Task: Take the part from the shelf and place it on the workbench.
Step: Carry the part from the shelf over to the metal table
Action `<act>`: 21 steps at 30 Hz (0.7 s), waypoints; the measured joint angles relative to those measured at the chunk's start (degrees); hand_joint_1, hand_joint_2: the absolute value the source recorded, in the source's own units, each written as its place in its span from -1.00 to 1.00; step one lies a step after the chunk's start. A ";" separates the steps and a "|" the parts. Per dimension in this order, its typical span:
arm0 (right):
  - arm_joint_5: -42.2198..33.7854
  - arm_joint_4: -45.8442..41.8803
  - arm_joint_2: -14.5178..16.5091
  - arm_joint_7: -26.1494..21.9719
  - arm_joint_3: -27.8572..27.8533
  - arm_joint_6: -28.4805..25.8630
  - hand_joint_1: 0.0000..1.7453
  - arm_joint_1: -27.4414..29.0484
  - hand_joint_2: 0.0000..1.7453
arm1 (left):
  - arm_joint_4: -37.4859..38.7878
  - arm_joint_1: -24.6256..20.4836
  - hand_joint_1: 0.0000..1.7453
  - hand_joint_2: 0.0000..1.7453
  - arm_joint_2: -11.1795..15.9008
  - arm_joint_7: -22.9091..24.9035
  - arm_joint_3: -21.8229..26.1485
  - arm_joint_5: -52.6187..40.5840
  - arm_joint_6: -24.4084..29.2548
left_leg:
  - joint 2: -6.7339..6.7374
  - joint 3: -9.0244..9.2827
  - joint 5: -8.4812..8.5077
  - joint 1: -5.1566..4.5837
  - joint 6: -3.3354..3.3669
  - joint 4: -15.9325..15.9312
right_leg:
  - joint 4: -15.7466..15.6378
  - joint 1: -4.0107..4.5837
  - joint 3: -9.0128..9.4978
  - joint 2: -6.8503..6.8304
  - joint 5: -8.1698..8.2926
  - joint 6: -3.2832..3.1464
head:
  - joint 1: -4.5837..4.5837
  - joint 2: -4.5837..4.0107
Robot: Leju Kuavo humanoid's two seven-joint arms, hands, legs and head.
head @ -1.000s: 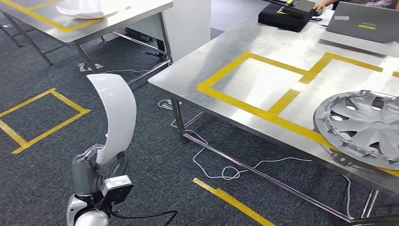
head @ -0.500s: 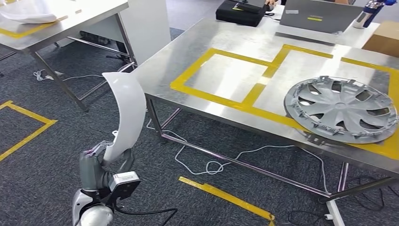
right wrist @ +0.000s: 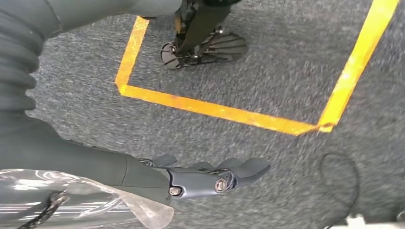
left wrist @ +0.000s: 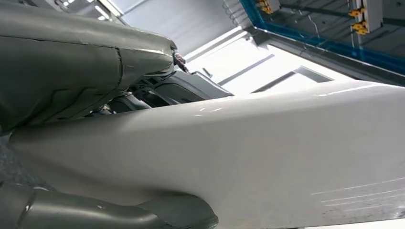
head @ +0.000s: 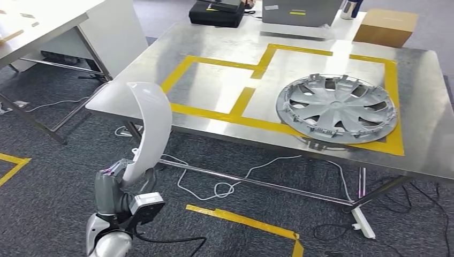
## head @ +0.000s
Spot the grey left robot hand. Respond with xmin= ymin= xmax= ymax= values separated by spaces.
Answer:
xmin=94 ymin=158 xmax=157 ymax=216

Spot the white curved car trim part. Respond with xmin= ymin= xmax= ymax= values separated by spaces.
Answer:
xmin=126 ymin=81 xmax=174 ymax=187

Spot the stainless steel workbench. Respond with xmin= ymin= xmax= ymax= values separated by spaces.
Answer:
xmin=85 ymin=19 xmax=454 ymax=216

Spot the black carrying case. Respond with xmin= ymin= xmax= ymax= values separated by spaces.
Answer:
xmin=188 ymin=0 xmax=246 ymax=29

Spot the black radio controller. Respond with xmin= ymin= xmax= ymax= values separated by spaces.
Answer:
xmin=207 ymin=0 xmax=242 ymax=13

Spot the grey plastic wheel hubcap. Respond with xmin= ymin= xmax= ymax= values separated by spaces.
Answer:
xmin=275 ymin=73 xmax=399 ymax=145

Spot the white power strip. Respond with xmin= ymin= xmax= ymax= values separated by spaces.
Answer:
xmin=350 ymin=207 xmax=376 ymax=240

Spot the grey laptop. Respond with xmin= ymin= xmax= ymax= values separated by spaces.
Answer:
xmin=261 ymin=0 xmax=343 ymax=28

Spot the steel tumbler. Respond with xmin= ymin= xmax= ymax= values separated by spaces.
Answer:
xmin=340 ymin=0 xmax=365 ymax=20

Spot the brown cardboard box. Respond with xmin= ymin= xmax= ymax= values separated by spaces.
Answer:
xmin=353 ymin=8 xmax=420 ymax=49

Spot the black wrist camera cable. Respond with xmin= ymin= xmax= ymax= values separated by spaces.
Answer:
xmin=136 ymin=232 xmax=208 ymax=257

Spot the thin white floor cable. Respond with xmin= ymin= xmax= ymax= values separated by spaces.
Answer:
xmin=0 ymin=96 xmax=92 ymax=115

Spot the white desk with metal frame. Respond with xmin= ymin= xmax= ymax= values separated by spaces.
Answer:
xmin=0 ymin=0 xmax=149 ymax=145

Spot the black floor cable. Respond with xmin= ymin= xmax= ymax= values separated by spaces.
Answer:
xmin=312 ymin=182 xmax=452 ymax=257

